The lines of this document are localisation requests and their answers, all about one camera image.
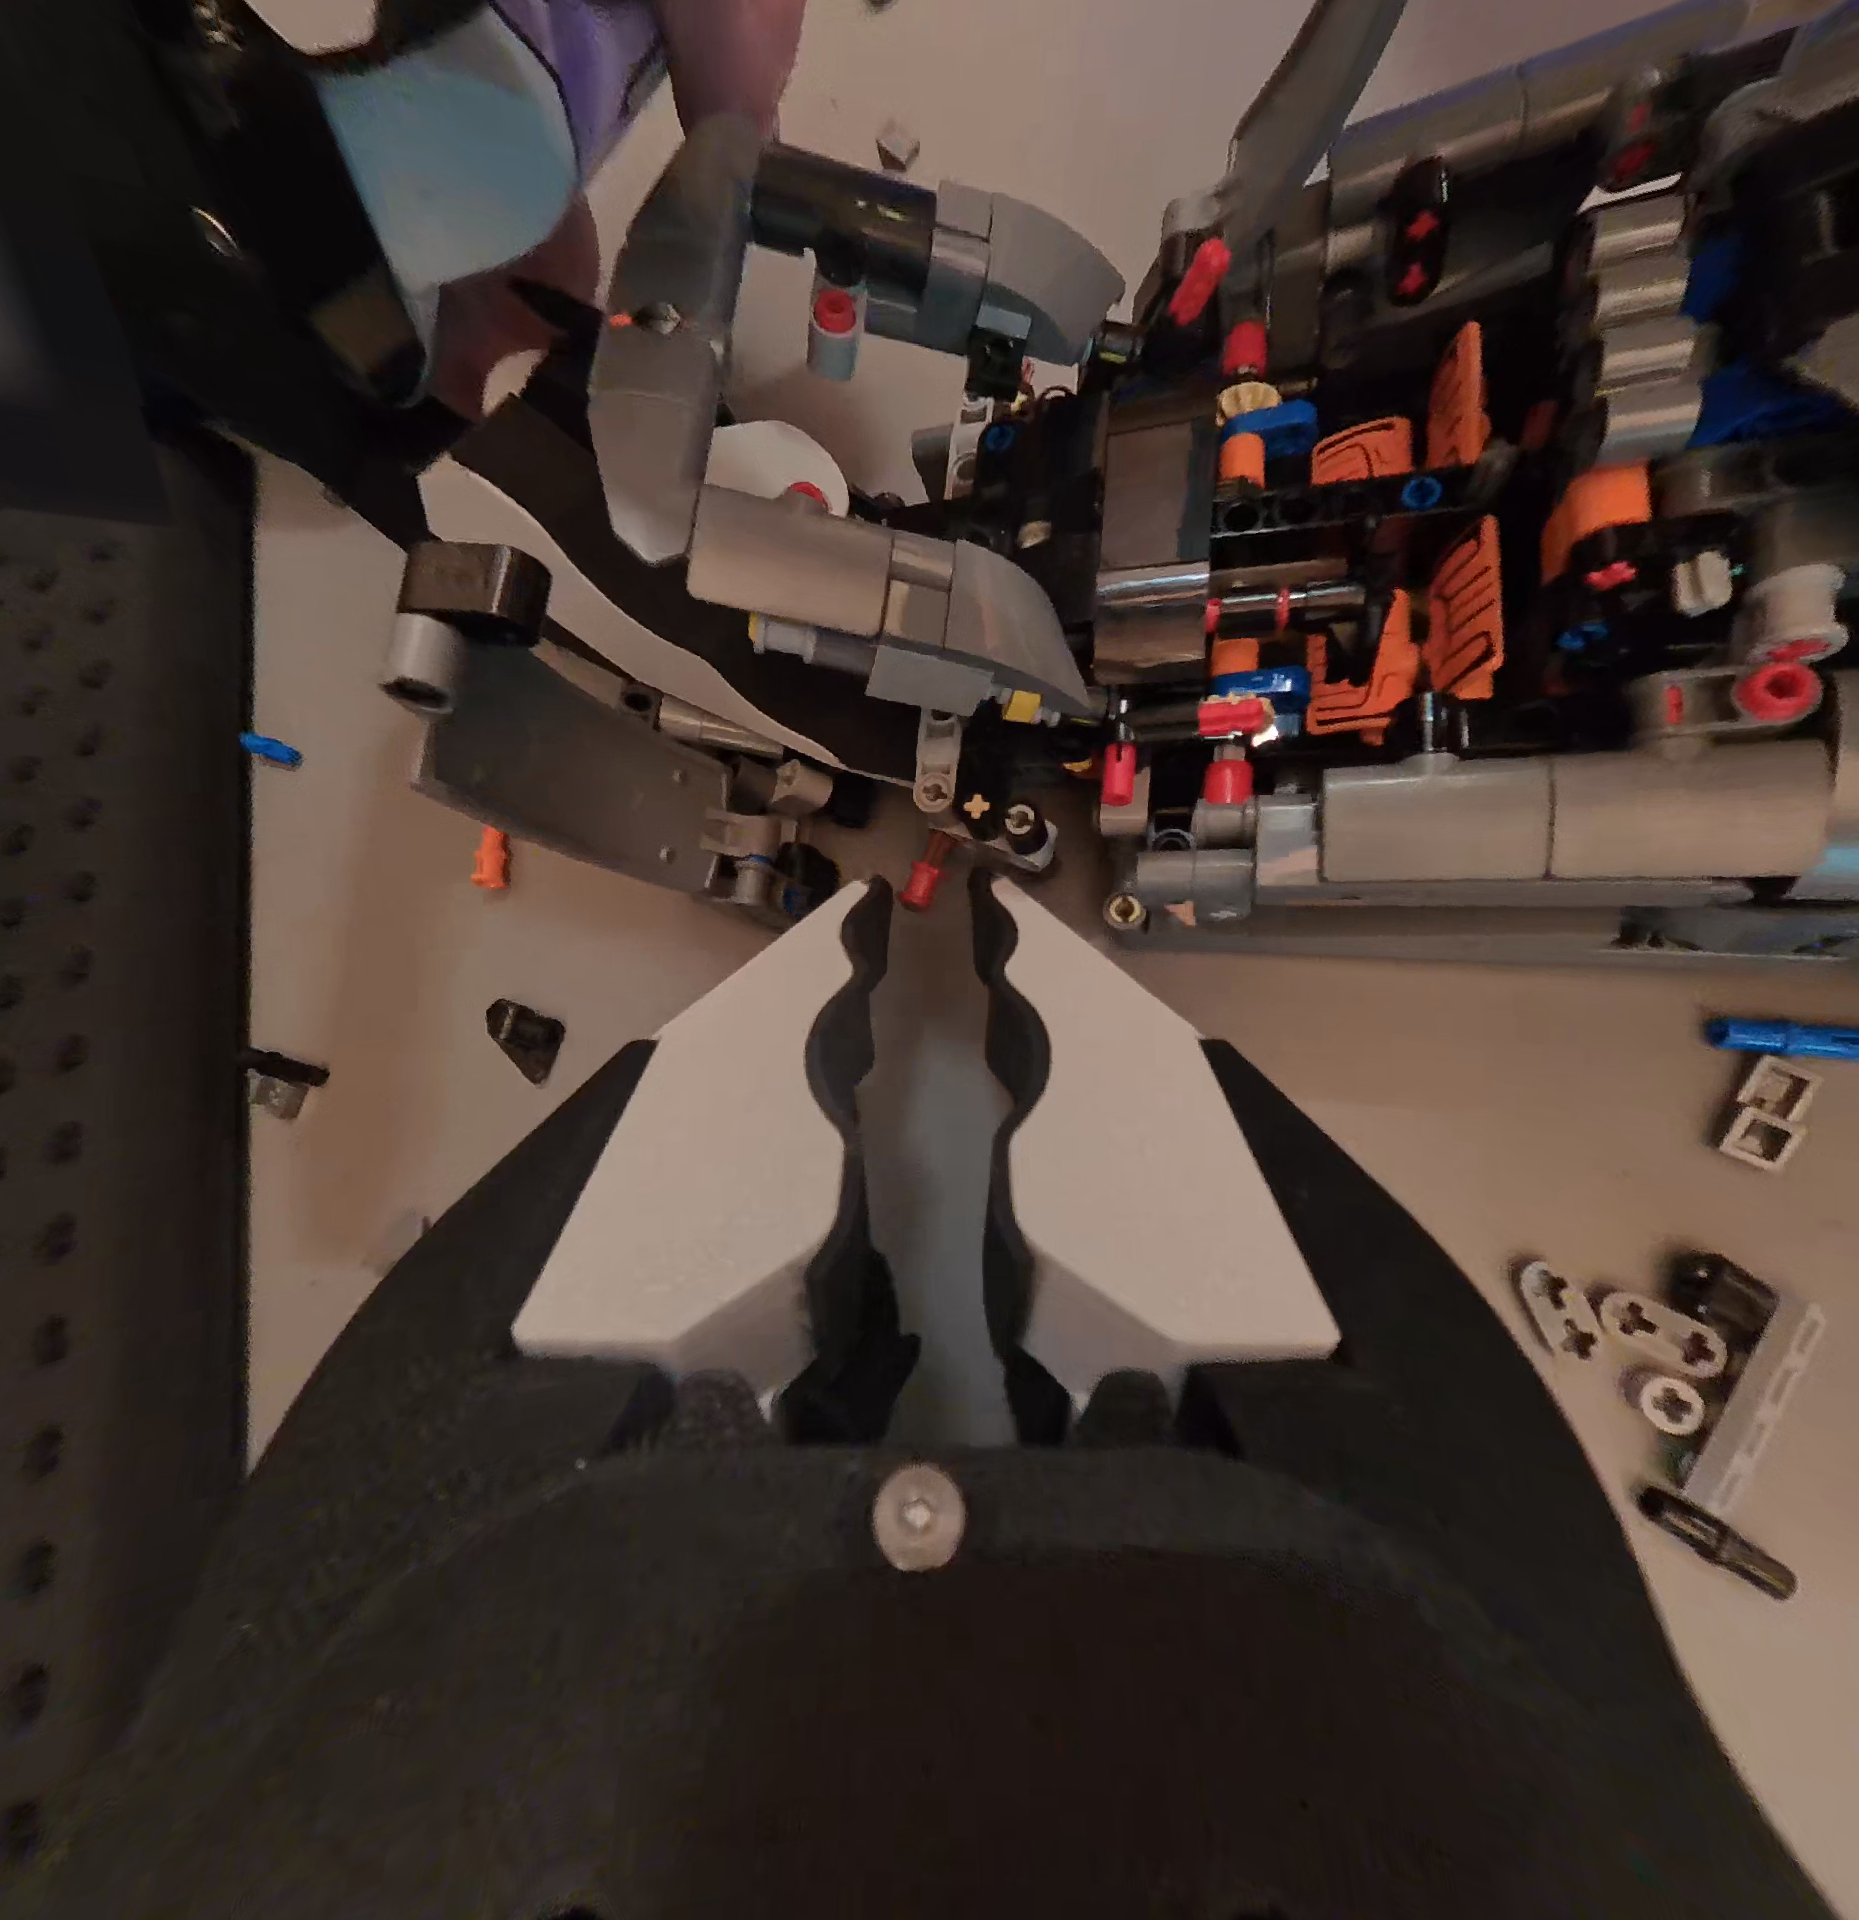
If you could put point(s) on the light grey lego bracket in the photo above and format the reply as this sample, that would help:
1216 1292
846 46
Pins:
1766 1110

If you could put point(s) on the red lego pin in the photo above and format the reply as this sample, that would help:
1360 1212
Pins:
925 871

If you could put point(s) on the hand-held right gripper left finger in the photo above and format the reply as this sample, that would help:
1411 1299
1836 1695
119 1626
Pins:
688 1200

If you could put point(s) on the black lego connector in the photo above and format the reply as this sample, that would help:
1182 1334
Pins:
283 1078

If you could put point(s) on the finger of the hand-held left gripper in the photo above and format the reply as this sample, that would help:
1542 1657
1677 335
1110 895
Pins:
786 467
450 135

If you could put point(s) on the person's left hand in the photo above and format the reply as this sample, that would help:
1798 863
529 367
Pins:
734 61

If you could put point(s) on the small grey lego stud piece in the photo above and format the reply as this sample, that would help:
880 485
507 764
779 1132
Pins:
900 146

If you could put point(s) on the black lego axle pin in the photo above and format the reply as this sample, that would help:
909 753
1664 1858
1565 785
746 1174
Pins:
1716 1543

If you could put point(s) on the orange lego pin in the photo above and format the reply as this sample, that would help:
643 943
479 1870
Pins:
491 859

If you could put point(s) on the grey lego car model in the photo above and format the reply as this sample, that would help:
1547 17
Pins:
1470 816

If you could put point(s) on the black and grey lego piece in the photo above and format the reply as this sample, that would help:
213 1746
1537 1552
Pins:
471 584

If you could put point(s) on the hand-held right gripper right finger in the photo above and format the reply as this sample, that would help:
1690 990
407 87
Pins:
1154 1200

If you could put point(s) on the dark grey lego connector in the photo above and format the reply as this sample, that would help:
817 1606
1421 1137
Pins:
1725 1291

